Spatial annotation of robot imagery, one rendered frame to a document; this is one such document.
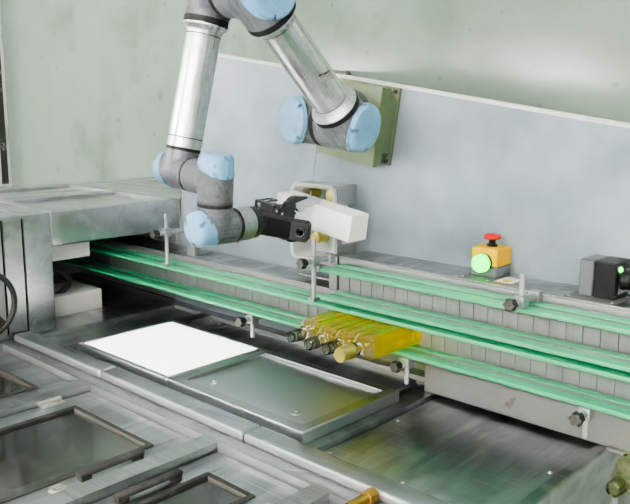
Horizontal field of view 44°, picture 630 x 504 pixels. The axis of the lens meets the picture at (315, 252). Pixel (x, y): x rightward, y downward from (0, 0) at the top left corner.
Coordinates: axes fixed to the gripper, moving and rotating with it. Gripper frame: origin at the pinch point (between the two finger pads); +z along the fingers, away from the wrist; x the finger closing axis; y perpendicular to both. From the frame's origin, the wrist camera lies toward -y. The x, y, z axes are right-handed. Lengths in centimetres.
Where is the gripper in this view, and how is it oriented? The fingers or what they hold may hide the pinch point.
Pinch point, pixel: (317, 215)
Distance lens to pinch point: 184.3
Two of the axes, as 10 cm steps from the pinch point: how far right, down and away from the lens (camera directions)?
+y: -7.3, -2.7, 6.3
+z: 6.8, -1.4, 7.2
